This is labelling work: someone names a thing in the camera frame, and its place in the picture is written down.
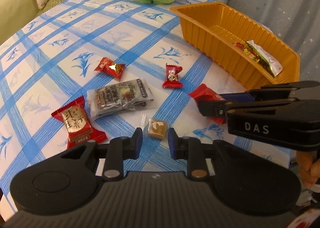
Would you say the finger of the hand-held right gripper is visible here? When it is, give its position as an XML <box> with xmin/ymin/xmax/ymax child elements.
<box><xmin>220</xmin><ymin>81</ymin><xmax>318</xmax><ymax>102</ymax></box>
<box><xmin>199</xmin><ymin>98</ymin><xmax>320</xmax><ymax>119</ymax></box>

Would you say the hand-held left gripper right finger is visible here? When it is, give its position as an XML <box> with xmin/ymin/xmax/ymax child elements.
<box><xmin>167</xmin><ymin>128</ymin><xmax>238</xmax><ymax>180</ymax></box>

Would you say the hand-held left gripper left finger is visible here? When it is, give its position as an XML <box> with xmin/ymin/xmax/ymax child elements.
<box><xmin>59</xmin><ymin>128</ymin><xmax>143</xmax><ymax>181</ymax></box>

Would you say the brown cube candy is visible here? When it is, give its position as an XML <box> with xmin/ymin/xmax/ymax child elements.
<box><xmin>140</xmin><ymin>114</ymin><xmax>168</xmax><ymax>141</ymax></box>

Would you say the red snack pouch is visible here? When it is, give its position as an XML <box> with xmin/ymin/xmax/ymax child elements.
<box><xmin>187</xmin><ymin>83</ymin><xmax>227</xmax><ymax>125</ymax></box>

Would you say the clear dark snack packet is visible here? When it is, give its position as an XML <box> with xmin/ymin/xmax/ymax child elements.
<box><xmin>87</xmin><ymin>78</ymin><xmax>155</xmax><ymax>119</ymax></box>

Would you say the silver green snack pouch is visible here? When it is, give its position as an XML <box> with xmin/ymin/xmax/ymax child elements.
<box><xmin>245</xmin><ymin>40</ymin><xmax>283</xmax><ymax>77</ymax></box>

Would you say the yellow green candy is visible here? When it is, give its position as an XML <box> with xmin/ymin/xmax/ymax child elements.
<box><xmin>232</xmin><ymin>41</ymin><xmax>252</xmax><ymax>55</ymax></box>

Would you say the red square snack packet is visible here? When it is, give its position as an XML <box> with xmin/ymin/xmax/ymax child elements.
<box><xmin>51</xmin><ymin>95</ymin><xmax>108</xmax><ymax>149</ymax></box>

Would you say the small red candy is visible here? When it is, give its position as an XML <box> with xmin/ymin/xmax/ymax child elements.
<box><xmin>162</xmin><ymin>63</ymin><xmax>183</xmax><ymax>89</ymax></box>

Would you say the orange plastic tray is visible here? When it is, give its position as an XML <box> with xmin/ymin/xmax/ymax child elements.
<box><xmin>169</xmin><ymin>3</ymin><xmax>300</xmax><ymax>86</ymax></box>

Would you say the red gold candy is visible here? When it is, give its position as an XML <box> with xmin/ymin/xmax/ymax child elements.
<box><xmin>94</xmin><ymin>57</ymin><xmax>126</xmax><ymax>80</ymax></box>

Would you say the person's right hand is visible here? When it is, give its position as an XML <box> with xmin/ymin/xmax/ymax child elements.
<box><xmin>296</xmin><ymin>153</ymin><xmax>320</xmax><ymax>189</ymax></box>

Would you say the blue checked tablecloth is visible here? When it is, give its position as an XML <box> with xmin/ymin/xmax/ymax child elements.
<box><xmin>0</xmin><ymin>0</ymin><xmax>298</xmax><ymax>218</ymax></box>

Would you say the green covered sofa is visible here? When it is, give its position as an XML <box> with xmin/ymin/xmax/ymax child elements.
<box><xmin>0</xmin><ymin>0</ymin><xmax>39</xmax><ymax>45</ymax></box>

